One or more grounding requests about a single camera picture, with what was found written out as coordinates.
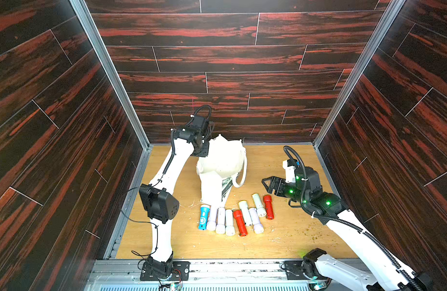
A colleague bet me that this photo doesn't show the red flashlight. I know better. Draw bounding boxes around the red flashlight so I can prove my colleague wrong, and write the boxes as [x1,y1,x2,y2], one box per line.
[263,195,275,220]
[233,210,248,236]

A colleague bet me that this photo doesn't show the pale green flashlight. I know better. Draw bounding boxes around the pale green flashlight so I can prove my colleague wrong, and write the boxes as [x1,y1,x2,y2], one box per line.
[252,193,267,218]

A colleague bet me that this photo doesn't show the white floral canvas tote bag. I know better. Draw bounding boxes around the white floral canvas tote bag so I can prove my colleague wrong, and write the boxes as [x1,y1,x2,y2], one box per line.
[196,135,248,208]

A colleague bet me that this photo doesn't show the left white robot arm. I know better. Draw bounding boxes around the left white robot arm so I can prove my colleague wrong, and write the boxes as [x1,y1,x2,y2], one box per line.
[139,129,210,279]

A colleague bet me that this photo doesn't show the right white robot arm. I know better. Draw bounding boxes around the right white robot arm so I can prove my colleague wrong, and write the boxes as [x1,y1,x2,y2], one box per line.
[262,145,433,291]

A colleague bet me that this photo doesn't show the lavender flashlight right lower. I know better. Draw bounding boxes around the lavender flashlight right lower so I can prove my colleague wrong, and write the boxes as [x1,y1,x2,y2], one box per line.
[249,207,264,234]

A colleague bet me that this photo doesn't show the white flashlight far left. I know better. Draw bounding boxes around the white flashlight far left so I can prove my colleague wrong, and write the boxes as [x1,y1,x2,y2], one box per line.
[206,206,218,232]

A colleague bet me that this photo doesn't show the blue flashlight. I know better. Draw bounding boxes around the blue flashlight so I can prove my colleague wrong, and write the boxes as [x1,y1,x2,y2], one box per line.
[198,204,211,230]

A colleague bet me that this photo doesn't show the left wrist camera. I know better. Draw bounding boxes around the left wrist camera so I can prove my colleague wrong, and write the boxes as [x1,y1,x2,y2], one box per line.
[187,115,210,132]

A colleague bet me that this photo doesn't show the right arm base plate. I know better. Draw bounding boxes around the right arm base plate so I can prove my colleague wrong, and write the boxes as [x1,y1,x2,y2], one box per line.
[280,260,307,281]

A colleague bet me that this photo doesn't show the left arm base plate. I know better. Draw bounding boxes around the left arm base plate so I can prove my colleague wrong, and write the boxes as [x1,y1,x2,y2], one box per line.
[140,260,191,281]

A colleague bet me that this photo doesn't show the aluminium front rail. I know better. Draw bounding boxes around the aluminium front rail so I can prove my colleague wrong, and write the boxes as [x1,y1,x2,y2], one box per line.
[84,259,395,291]

